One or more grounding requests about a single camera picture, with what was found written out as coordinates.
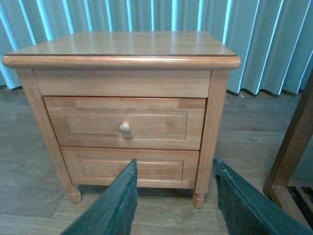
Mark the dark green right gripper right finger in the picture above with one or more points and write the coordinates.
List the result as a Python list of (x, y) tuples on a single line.
[(247, 211)]

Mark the pale green pleated curtain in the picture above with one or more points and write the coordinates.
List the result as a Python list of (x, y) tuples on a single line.
[(273, 38)]

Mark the dark brown wooden furniture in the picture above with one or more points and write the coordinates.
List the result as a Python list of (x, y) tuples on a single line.
[(296, 140)]

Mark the wooden drawer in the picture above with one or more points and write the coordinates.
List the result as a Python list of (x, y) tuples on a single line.
[(119, 122), (155, 168)]

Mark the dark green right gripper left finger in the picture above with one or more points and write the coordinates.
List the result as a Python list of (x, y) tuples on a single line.
[(113, 212)]

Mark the light wooden nightstand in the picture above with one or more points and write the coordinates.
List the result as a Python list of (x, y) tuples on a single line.
[(183, 64)]

